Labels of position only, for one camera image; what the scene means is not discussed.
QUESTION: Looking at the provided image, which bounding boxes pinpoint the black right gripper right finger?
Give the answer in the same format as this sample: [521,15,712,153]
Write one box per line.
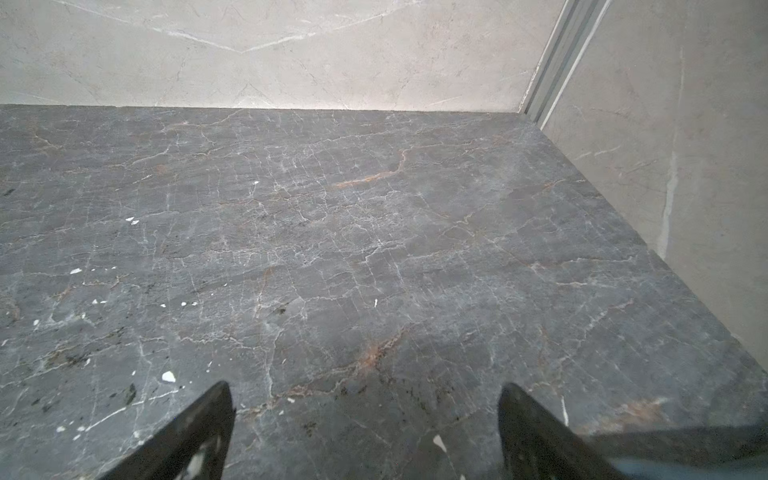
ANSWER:
[497,382,625,480]

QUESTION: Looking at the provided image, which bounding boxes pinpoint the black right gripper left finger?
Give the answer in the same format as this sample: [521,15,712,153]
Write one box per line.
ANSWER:
[103,381,236,480]

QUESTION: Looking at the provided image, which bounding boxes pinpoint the aluminium frame profile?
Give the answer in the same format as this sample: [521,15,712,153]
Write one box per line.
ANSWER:
[519,0,612,129]

